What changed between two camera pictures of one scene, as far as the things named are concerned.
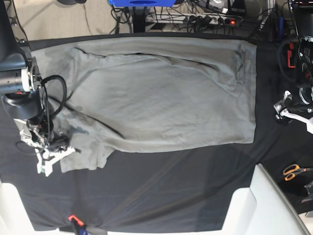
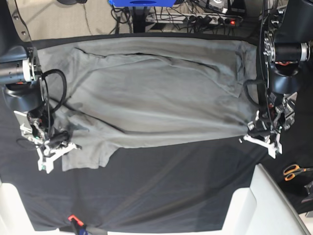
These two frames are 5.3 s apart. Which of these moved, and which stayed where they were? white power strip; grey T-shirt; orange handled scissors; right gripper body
Moved: right gripper body
Stayed: white power strip; grey T-shirt; orange handled scissors
